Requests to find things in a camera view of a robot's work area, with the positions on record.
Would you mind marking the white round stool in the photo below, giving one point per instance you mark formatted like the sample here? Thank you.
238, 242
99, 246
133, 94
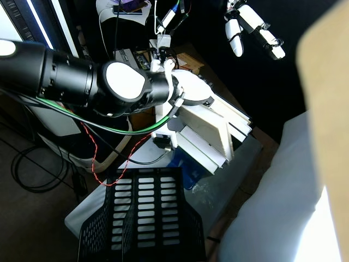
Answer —
109, 16

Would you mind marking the cardboard box with red label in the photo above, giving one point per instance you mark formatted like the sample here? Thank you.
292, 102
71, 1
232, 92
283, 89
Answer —
191, 62

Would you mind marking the green circuit board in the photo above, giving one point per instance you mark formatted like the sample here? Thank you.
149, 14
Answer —
141, 60

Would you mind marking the beige spine book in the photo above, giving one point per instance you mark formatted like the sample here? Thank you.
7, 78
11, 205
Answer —
231, 107

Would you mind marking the white usb adapter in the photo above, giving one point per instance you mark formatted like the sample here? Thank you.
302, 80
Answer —
164, 41

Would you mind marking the black mesh file tray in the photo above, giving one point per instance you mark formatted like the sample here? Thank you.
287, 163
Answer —
141, 213

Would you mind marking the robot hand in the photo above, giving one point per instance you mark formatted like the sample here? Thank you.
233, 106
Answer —
193, 87
253, 16

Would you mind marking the silver electronics box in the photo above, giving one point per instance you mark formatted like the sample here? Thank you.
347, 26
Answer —
124, 54

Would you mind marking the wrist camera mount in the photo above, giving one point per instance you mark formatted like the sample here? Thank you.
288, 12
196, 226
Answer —
163, 139

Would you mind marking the cream yellow book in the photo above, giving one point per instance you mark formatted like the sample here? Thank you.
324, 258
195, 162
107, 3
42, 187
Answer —
204, 128

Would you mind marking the white spine book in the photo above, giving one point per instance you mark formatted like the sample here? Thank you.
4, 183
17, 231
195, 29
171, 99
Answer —
241, 120

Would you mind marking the blue bookend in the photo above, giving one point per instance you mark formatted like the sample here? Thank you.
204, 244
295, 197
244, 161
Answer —
188, 169

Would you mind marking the white backdrop cloth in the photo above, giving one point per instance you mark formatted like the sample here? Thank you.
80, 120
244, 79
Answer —
272, 191

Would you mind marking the beige cardboard panel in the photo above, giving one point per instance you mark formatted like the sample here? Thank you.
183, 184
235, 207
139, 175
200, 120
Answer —
327, 82

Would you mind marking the smartphone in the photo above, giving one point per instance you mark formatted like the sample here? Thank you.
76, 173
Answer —
128, 8

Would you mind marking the white cabinet with light strips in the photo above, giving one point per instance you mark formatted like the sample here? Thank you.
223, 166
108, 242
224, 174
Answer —
46, 21

